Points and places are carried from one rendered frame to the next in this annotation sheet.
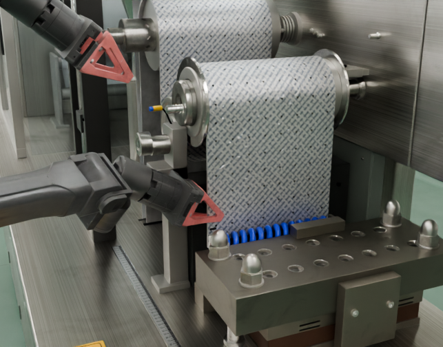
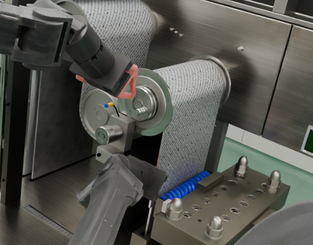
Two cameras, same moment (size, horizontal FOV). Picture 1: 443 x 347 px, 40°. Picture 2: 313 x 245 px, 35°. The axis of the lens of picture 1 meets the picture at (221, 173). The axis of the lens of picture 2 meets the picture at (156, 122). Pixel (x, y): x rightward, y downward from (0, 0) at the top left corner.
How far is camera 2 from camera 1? 0.63 m
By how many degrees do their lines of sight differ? 33
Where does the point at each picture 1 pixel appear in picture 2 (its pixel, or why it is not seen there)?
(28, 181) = (116, 199)
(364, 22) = (229, 36)
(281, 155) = (193, 135)
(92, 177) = (128, 181)
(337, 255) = (237, 202)
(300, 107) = (207, 101)
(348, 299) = not seen: hidden behind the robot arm
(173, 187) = (149, 172)
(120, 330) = not seen: outside the picture
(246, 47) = (137, 44)
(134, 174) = (134, 169)
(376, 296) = not seen: hidden behind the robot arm
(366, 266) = (259, 208)
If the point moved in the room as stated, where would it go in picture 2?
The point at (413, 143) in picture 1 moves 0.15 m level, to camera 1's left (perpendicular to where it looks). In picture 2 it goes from (266, 122) to (220, 126)
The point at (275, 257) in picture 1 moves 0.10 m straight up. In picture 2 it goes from (207, 211) to (216, 172)
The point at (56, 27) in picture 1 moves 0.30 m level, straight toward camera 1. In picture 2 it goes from (102, 63) to (252, 135)
